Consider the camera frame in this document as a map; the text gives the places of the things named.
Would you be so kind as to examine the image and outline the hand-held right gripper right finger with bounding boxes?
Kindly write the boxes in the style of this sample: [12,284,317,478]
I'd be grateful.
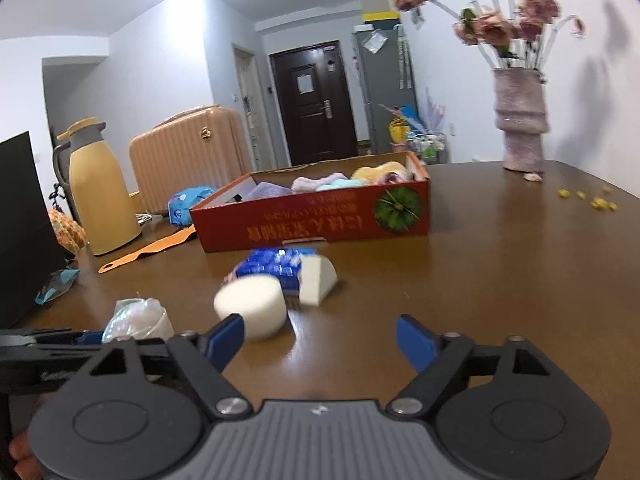
[384,314,561,418]

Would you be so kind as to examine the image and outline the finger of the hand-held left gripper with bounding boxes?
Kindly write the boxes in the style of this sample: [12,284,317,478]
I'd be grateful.
[0,328,76,339]
[30,332,104,350]

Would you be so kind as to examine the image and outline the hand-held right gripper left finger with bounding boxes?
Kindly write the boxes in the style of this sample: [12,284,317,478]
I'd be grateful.
[72,312,253,418]

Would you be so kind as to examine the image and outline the white round sponge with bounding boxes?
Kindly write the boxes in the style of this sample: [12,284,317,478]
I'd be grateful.
[213,276,288,341]

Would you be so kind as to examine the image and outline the clear plastic bag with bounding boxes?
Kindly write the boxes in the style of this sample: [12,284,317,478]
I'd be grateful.
[101,297,174,343]

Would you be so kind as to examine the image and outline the white wedge sponge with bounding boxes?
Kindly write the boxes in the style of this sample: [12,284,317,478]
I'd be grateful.
[298,254,339,308]

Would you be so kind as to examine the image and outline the red cardboard box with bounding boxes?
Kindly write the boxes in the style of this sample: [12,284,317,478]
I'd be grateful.
[189,151,432,253]

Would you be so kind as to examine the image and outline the purple towel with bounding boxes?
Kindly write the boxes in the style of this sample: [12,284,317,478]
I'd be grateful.
[247,181,292,202]

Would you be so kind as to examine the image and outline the pink patterned cloth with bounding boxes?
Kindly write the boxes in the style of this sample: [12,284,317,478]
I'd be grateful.
[377,169,416,185]

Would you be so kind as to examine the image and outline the light blue towel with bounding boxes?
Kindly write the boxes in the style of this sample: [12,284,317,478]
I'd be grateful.
[315,172,362,192]

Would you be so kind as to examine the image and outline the person's left hand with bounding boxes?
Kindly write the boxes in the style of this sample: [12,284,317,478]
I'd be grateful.
[8,431,47,480]

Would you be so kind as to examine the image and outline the blue snack packet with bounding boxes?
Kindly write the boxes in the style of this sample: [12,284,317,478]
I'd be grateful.
[34,267,81,307]

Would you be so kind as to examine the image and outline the black paper bag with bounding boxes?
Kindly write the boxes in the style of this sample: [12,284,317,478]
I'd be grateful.
[0,131,68,328]

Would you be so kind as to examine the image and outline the orange patterned bag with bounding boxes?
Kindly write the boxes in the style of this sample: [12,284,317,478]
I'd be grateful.
[47,207,87,256]

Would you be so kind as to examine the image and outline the orange plastic comb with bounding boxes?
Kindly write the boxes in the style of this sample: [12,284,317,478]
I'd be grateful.
[98,226,197,274]

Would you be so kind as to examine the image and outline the blue tissue packet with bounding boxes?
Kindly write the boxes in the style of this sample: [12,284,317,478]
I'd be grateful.
[167,186,217,226]

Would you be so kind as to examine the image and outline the yellow thermos jug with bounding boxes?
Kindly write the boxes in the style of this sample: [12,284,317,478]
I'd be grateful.
[52,117,142,256]

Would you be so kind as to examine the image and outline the pink ribbed suitcase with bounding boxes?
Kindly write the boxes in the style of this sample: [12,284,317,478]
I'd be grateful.
[128,105,256,213]

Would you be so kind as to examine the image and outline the small storage rack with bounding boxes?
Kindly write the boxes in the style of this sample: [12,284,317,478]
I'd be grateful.
[407,132,447,164]

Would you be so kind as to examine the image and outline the scattered yellow petals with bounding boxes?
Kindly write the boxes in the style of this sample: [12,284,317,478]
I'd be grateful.
[556,185,619,212]

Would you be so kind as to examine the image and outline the light side door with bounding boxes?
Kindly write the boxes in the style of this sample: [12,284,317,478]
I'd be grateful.
[231,42,266,171]

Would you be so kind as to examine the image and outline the purple feather fan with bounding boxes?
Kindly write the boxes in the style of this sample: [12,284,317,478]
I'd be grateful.
[425,87,447,133]

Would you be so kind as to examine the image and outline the dark entrance door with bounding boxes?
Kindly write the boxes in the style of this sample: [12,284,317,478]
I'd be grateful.
[269,40,359,168]

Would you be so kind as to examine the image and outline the pink textured vase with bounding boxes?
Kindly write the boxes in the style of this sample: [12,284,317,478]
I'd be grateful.
[491,67,550,172]

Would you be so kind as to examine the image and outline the grey refrigerator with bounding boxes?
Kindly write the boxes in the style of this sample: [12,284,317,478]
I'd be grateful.
[351,24,420,156]

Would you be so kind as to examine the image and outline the clear hanging umbrella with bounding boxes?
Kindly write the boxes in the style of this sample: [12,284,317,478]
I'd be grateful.
[397,25,416,91]

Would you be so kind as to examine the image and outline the paper on refrigerator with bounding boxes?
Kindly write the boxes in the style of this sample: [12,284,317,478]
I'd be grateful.
[362,30,389,54]

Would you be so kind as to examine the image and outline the dried pink roses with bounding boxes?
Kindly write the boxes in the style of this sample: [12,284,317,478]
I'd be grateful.
[390,0,586,71]

